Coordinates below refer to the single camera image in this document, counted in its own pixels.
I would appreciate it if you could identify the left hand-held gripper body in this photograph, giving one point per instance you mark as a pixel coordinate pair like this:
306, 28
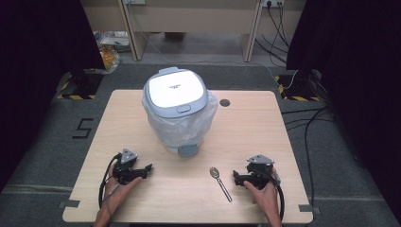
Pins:
127, 167

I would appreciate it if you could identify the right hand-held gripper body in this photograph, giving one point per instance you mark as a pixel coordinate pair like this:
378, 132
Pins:
261, 176

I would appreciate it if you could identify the metal spoon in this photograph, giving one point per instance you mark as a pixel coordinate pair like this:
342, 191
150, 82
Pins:
220, 183

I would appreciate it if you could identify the white grey pedal trash bin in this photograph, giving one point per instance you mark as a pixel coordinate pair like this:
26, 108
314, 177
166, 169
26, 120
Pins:
176, 90

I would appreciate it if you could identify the person's right hand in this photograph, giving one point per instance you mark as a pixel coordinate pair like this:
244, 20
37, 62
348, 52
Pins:
268, 198

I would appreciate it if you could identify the person's left hand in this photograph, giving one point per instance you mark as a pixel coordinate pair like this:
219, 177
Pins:
115, 195

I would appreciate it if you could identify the clear plastic bin liner bag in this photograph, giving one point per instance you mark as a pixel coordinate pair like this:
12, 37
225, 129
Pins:
183, 127

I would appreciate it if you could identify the grey tape strip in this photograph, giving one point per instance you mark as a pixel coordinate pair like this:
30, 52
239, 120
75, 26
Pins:
70, 203
309, 208

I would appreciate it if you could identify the dark round table grommet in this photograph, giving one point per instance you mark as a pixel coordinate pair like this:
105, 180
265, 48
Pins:
224, 102

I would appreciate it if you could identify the black stand base striped tape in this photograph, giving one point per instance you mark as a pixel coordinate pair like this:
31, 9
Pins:
296, 86
83, 85

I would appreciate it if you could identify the clear bag with yellow contents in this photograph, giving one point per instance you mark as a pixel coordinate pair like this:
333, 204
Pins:
109, 58

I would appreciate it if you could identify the black curtain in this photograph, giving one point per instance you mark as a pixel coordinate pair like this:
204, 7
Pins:
362, 78
34, 78

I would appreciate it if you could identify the clear plastic packets pile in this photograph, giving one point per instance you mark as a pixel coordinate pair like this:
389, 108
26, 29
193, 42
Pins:
113, 39

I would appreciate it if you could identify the beige wooden desk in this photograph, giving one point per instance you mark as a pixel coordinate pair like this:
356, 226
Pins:
195, 19

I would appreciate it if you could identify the white wall socket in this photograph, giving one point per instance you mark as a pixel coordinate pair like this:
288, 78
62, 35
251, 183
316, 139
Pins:
273, 2

